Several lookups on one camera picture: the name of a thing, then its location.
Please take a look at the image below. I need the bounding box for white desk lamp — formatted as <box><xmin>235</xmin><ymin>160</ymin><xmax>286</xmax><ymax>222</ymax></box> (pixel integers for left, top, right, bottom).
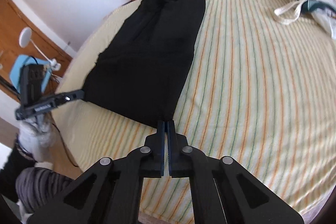
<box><xmin>18</xmin><ymin>27</ymin><xmax>61</xmax><ymax>71</ymax></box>

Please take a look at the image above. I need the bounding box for left gloved hand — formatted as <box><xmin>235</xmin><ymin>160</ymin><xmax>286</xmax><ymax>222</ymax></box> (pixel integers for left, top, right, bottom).
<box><xmin>18</xmin><ymin>114</ymin><xmax>54</xmax><ymax>163</ymax></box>

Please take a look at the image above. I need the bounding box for blue chair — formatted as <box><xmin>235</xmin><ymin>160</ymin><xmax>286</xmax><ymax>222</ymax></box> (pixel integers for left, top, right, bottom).
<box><xmin>9</xmin><ymin>55</ymin><xmax>52</xmax><ymax>94</ymax></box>

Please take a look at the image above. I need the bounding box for black t-shirt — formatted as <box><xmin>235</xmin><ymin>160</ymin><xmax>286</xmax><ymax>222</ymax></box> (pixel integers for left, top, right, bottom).
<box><xmin>83</xmin><ymin>0</ymin><xmax>206</xmax><ymax>127</ymax></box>

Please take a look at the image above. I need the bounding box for yellow striped blanket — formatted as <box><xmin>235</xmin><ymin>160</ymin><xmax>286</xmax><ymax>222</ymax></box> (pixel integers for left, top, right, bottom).
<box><xmin>52</xmin><ymin>0</ymin><xmax>335</xmax><ymax>223</ymax></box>

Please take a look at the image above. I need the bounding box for striped grey trouser leg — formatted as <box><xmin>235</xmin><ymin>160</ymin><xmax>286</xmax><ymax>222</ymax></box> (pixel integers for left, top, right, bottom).
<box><xmin>15</xmin><ymin>167</ymin><xmax>73</xmax><ymax>214</ymax></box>

